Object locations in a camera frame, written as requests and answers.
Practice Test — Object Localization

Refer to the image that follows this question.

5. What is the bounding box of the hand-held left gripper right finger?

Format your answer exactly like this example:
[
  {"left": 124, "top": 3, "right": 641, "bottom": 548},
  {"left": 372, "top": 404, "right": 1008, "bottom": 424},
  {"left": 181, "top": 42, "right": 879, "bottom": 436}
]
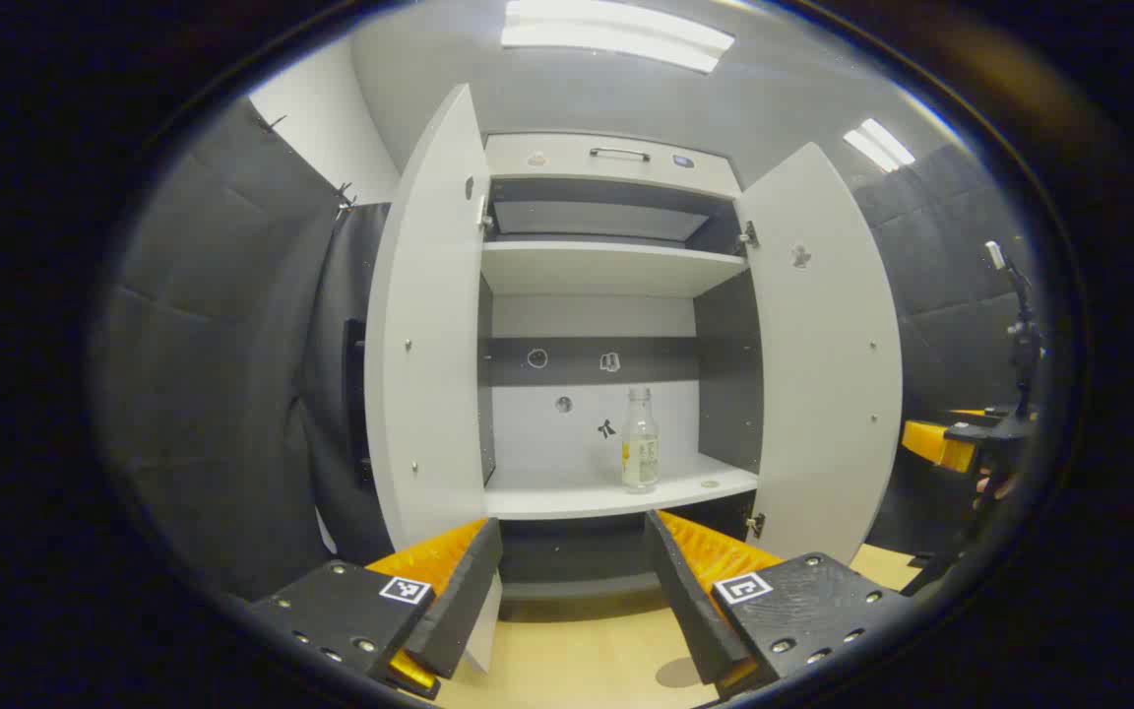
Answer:
[{"left": 643, "top": 509, "right": 914, "bottom": 702}]

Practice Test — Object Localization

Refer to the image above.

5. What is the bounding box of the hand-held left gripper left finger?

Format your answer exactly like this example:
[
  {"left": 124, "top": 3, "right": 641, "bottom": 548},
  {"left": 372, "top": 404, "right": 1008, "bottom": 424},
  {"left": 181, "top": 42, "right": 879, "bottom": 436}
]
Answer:
[{"left": 247, "top": 517, "right": 506, "bottom": 702}]

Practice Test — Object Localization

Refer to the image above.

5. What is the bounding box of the round grey coaster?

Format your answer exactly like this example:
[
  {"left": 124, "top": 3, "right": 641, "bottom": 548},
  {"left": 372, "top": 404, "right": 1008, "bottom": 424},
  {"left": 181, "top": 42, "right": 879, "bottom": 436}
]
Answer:
[{"left": 654, "top": 657, "right": 706, "bottom": 690}]

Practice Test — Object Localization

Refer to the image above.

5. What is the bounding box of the grey cabinet door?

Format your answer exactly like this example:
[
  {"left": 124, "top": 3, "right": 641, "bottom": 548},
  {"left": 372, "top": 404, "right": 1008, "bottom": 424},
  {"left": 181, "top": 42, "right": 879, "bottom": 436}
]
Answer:
[
  {"left": 363, "top": 84, "right": 504, "bottom": 676},
  {"left": 732, "top": 143, "right": 905, "bottom": 567}
]

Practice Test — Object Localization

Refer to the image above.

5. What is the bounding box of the grey cabinet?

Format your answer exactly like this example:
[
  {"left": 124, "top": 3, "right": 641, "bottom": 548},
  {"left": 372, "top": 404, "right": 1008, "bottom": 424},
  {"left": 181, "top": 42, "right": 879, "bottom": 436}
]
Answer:
[{"left": 476, "top": 131, "right": 765, "bottom": 602}]

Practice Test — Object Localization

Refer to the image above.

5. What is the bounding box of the clear bottle yellow label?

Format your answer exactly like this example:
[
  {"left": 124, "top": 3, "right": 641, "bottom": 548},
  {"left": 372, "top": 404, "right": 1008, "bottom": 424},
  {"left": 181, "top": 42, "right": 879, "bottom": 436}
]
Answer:
[{"left": 621, "top": 386, "right": 662, "bottom": 495}]

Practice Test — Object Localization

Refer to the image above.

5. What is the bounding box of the grey cabinet drawer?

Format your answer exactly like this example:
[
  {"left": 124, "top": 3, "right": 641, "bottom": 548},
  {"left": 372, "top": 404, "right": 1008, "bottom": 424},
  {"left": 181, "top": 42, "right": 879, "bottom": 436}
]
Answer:
[{"left": 484, "top": 133, "right": 743, "bottom": 198}]

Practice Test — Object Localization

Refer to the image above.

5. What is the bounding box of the long ceiling light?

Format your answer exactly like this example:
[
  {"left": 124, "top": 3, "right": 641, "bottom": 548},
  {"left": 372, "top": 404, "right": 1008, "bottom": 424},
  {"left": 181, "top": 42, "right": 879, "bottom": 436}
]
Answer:
[
  {"left": 501, "top": 0, "right": 735, "bottom": 75},
  {"left": 843, "top": 118, "right": 917, "bottom": 173}
]

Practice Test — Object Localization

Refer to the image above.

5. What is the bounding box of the black door handle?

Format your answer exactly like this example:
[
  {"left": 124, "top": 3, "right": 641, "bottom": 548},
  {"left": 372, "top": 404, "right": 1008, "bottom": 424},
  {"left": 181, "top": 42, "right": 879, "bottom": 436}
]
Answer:
[{"left": 344, "top": 317, "right": 371, "bottom": 488}]

